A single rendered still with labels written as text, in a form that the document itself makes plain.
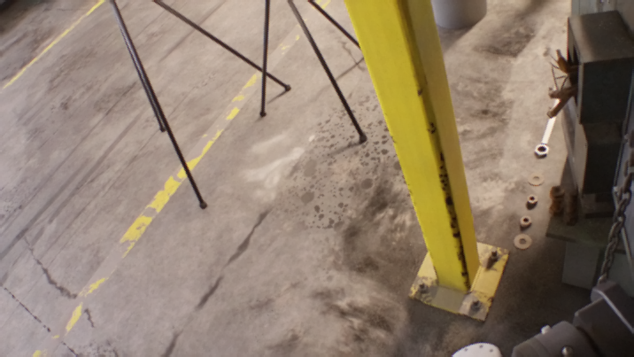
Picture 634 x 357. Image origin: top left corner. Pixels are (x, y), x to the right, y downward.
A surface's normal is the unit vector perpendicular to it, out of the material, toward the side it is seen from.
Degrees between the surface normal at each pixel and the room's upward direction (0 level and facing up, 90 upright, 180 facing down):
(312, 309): 0
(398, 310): 0
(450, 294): 0
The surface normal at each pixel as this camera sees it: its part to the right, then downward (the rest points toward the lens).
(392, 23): -0.48, 0.75
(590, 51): -0.34, -0.63
